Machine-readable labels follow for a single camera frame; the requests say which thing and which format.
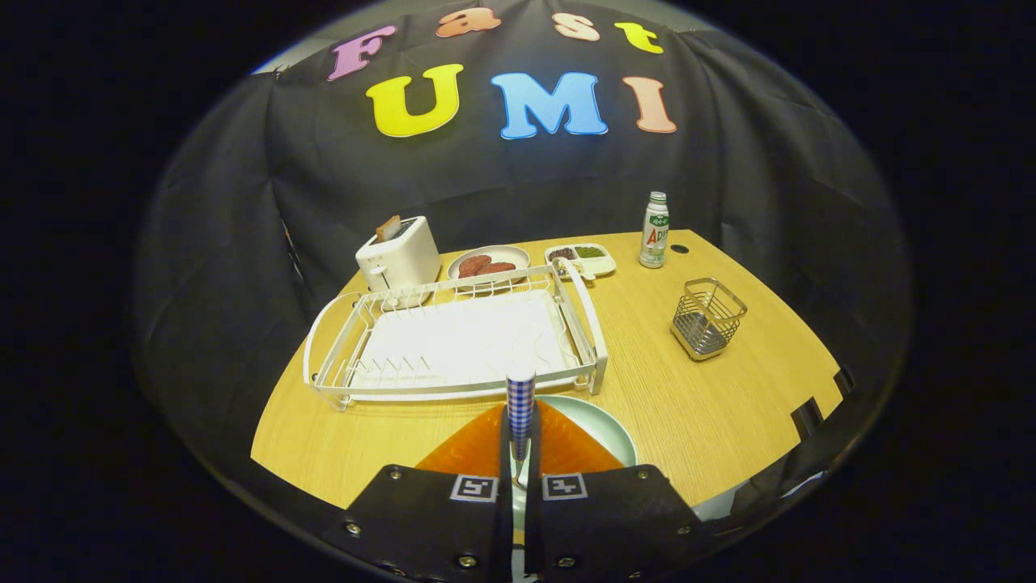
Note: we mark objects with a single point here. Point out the round beige plate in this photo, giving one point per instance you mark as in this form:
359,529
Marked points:
510,254

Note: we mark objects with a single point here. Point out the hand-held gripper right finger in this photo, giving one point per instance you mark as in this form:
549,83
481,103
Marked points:
607,518

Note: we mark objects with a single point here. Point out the black backdrop cloth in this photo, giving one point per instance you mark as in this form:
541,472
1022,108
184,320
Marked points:
486,186

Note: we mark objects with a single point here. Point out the white toaster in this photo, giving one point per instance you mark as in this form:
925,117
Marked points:
405,259

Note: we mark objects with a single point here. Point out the white green drink bottle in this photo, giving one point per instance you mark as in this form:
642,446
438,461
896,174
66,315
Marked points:
653,239

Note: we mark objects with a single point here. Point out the white divided snack tray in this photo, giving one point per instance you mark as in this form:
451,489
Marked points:
603,263

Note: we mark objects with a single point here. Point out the mint green plate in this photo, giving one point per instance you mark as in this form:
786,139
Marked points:
603,429

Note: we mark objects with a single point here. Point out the red meat slice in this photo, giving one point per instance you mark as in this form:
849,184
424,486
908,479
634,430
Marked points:
473,265
500,268

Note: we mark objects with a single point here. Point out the brown toast slice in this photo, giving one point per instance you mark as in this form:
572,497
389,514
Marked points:
388,228

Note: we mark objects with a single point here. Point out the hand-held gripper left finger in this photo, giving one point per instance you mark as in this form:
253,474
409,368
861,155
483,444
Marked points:
429,518

